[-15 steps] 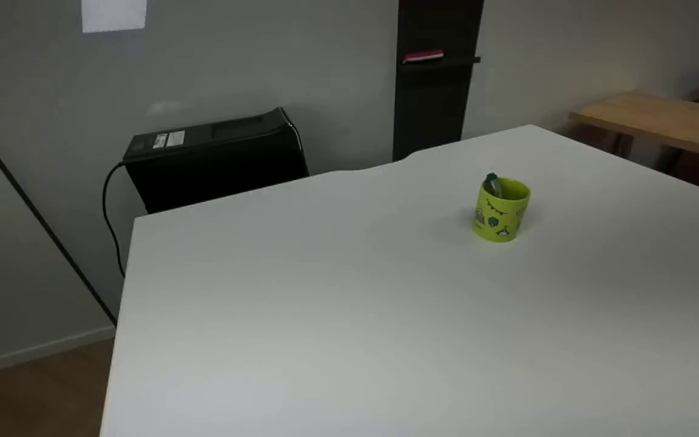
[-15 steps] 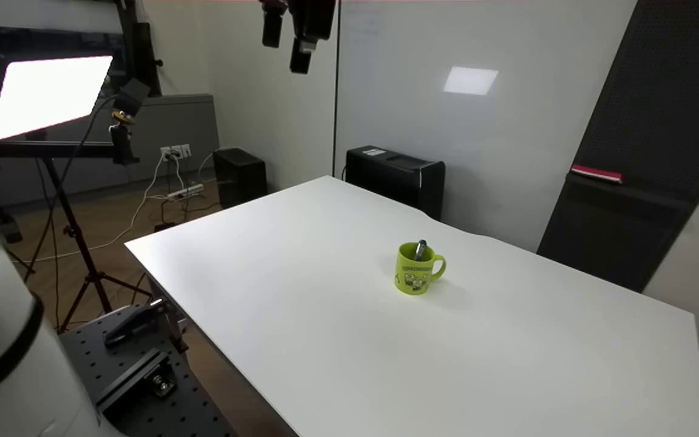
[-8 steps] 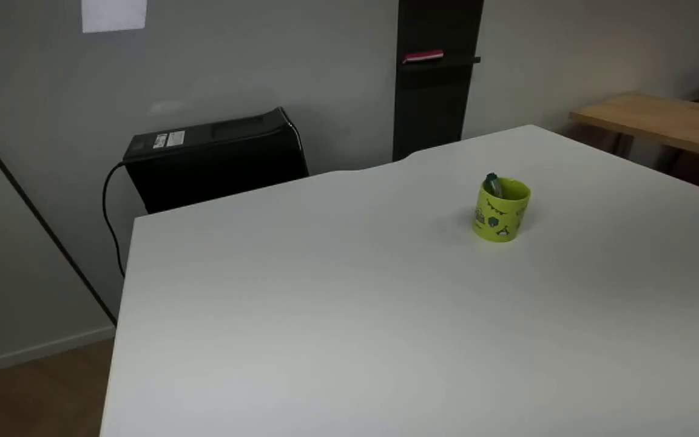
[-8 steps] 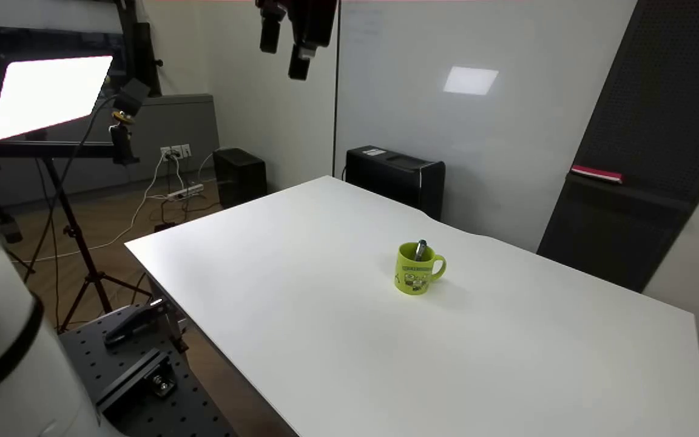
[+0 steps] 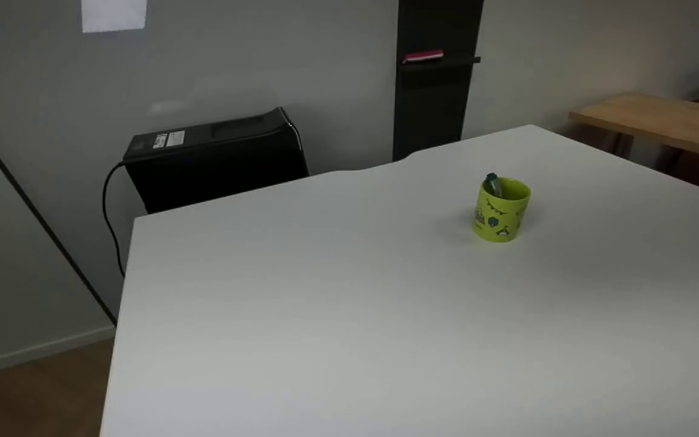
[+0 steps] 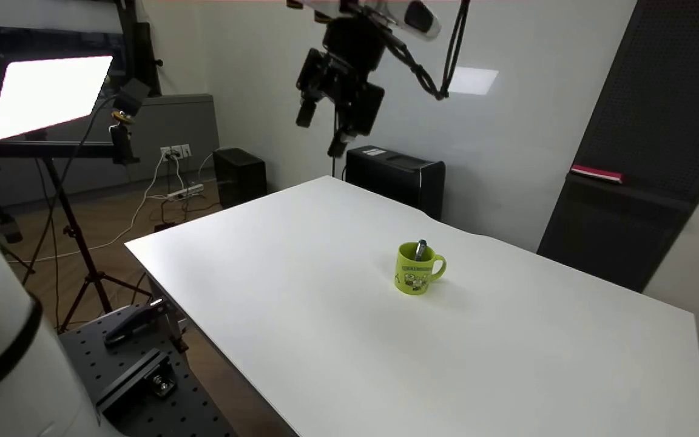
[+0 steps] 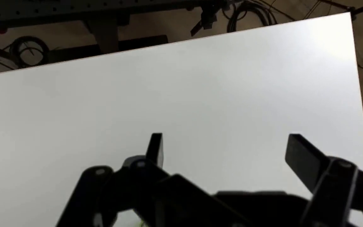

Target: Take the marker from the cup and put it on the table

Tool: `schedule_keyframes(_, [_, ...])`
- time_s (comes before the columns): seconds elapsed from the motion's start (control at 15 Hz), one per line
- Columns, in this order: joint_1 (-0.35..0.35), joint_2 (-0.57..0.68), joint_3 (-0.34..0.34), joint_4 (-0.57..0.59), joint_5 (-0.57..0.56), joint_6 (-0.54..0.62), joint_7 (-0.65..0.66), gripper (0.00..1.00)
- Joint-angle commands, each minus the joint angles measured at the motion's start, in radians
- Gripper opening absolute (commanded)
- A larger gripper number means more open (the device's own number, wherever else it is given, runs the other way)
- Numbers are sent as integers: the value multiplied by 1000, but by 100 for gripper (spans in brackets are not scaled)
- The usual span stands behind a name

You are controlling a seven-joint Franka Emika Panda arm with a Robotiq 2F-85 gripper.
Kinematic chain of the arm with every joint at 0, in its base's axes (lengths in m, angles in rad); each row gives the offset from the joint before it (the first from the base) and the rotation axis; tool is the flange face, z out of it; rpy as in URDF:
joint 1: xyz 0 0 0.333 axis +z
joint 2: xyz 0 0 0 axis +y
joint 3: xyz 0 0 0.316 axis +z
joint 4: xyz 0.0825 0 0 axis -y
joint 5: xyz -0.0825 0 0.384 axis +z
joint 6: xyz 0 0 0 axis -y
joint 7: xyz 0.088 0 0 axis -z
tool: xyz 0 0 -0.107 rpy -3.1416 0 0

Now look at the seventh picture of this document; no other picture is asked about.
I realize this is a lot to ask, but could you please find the black cable bundle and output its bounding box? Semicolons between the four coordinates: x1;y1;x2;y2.
225;0;279;35

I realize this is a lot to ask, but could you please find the black perforated breadboard table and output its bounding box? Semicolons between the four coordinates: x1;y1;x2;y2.
0;0;233;54

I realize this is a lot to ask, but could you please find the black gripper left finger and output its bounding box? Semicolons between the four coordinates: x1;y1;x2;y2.
54;132;249;227

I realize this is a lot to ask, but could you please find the black coiled cable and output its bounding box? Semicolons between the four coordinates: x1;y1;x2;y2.
7;34;51;69

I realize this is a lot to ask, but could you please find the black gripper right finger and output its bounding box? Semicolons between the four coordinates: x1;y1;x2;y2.
283;132;363;227

